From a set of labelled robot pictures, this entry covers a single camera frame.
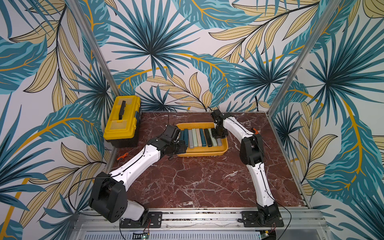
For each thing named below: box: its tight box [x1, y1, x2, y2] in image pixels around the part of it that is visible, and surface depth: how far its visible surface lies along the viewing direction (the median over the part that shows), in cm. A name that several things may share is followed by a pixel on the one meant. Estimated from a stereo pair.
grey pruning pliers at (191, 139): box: [188, 129, 194, 149], surface depth 102 cm
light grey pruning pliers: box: [216, 138, 223, 147], surface depth 102 cm
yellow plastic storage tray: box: [176, 122, 229, 157], surface depth 100 cm
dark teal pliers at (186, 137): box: [183, 129, 189, 148], surface depth 105 cm
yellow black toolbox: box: [103, 95, 141, 149], surface depth 92 cm
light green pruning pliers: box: [192, 128, 198, 148], surface depth 102 cm
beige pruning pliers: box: [195, 128, 202, 147], surface depth 102 cm
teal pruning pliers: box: [199, 128, 207, 147], surface depth 102 cm
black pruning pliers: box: [204, 128, 213, 148], surface depth 103 cm
